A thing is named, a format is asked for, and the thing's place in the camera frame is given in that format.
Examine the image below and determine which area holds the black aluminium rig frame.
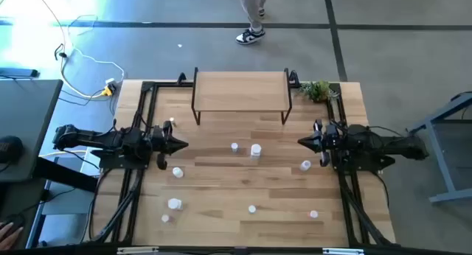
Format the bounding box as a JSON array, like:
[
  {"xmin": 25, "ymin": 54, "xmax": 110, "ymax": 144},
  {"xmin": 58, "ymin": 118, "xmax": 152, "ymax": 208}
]
[{"xmin": 86, "ymin": 80, "xmax": 398, "ymax": 248}]

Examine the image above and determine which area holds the dark grey desk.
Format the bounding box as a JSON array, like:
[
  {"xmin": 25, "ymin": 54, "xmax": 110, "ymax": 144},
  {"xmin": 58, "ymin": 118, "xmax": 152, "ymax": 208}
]
[{"xmin": 0, "ymin": 79, "xmax": 63, "ymax": 184}]

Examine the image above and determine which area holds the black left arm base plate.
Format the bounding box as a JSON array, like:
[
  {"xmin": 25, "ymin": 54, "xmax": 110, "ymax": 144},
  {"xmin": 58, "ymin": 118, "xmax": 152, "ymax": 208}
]
[{"xmin": 90, "ymin": 148, "xmax": 152, "ymax": 171}]

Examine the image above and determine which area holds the black round speaker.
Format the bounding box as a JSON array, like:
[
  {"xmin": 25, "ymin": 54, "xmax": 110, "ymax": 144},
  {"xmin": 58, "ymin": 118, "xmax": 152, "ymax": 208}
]
[{"xmin": 0, "ymin": 135, "xmax": 24, "ymax": 164}]

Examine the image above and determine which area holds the white floor cable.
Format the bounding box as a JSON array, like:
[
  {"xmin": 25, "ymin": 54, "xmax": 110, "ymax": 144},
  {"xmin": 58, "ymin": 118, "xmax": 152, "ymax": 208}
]
[{"xmin": 32, "ymin": 0, "xmax": 126, "ymax": 99}]

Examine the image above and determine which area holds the grey floor cabinet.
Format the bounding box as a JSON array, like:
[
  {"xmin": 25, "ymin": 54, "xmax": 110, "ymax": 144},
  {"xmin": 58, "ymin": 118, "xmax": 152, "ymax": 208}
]
[{"xmin": 41, "ymin": 147, "xmax": 103, "ymax": 216}]

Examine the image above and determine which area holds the wooden shelf black metal frame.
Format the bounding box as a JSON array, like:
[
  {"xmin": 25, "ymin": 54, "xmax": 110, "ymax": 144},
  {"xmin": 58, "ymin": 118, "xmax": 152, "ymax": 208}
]
[{"xmin": 190, "ymin": 66, "xmax": 294, "ymax": 126}]

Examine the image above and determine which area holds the black computer mouse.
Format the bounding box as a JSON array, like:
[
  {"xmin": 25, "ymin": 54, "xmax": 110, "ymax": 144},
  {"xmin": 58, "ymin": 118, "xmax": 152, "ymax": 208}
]
[{"xmin": 0, "ymin": 213, "xmax": 25, "ymax": 230}]

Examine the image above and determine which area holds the silver metal bracket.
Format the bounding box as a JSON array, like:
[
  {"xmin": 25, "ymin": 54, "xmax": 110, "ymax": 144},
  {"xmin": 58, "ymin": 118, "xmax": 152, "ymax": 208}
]
[
  {"xmin": 117, "ymin": 246, "xmax": 159, "ymax": 255},
  {"xmin": 322, "ymin": 247, "xmax": 365, "ymax": 255}
]

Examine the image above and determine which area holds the black desk leg beam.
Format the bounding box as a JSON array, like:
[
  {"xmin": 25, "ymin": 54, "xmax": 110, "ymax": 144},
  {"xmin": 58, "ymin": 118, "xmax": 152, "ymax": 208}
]
[{"xmin": 33, "ymin": 157, "xmax": 99, "ymax": 193}]

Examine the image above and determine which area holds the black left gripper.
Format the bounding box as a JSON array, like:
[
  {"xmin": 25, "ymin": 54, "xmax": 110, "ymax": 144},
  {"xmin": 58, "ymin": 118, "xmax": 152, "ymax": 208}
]
[{"xmin": 151, "ymin": 125, "xmax": 190, "ymax": 158}]

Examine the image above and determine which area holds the person's hand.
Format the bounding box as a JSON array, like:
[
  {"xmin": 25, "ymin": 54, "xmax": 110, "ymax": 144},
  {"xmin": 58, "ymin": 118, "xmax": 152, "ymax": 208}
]
[{"xmin": 0, "ymin": 222, "xmax": 24, "ymax": 251}]

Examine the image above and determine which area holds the blue grey table frame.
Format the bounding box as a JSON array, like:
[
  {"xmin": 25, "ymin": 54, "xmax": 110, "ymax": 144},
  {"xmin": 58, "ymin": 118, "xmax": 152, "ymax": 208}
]
[{"xmin": 405, "ymin": 91, "xmax": 472, "ymax": 205}]

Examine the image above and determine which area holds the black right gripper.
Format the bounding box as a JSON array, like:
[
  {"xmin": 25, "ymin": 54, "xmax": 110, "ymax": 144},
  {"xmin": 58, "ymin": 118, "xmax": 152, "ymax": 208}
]
[{"xmin": 297, "ymin": 125, "xmax": 342, "ymax": 156}]

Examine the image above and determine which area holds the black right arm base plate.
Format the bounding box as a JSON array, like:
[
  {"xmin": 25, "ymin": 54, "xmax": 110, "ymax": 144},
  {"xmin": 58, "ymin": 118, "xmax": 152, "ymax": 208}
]
[{"xmin": 331, "ymin": 151, "xmax": 396, "ymax": 173}]

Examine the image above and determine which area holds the green potted plant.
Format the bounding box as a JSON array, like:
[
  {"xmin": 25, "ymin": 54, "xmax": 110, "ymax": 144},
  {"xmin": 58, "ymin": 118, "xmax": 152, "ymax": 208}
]
[{"xmin": 298, "ymin": 80, "xmax": 340, "ymax": 104}]

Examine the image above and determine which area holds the person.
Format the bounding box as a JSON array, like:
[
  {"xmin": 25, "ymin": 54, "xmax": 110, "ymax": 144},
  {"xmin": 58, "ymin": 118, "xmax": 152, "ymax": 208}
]
[{"xmin": 235, "ymin": 0, "xmax": 269, "ymax": 46}]

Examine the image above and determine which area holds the black flat device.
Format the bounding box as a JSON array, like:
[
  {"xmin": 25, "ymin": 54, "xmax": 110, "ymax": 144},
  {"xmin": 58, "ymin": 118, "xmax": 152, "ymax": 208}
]
[{"xmin": 0, "ymin": 67, "xmax": 39, "ymax": 79}]

